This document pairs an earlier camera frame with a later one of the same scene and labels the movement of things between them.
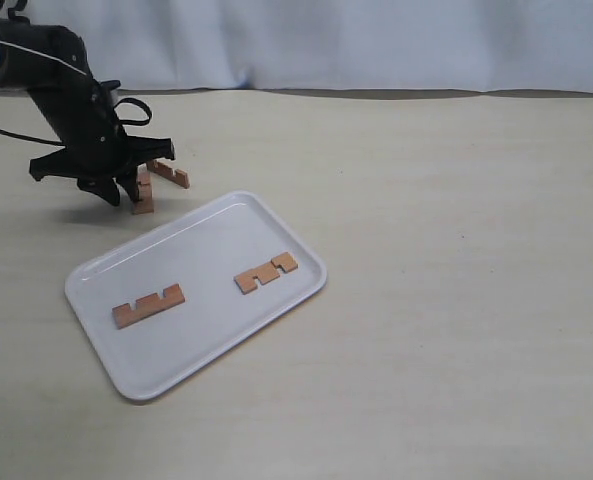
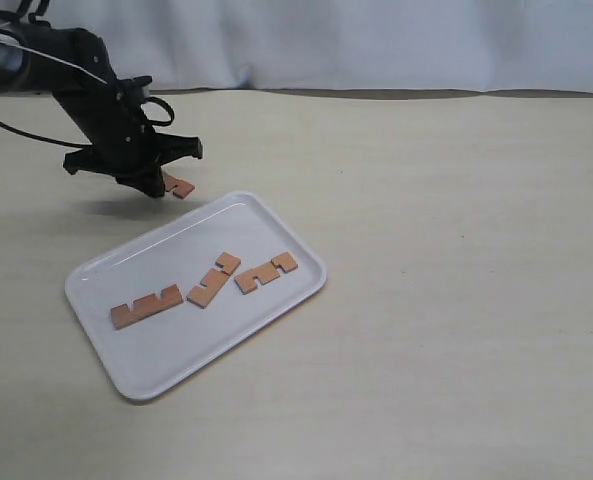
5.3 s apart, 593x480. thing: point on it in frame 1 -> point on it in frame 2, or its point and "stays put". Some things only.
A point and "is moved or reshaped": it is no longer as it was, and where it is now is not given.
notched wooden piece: x=246 y=281 stays put
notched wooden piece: x=147 y=306 stays put
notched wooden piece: x=144 y=204 -> x=214 y=279
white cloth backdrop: x=503 y=46 stays put
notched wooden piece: x=180 y=177 is moved or reshaped
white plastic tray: x=202 y=252 stays put
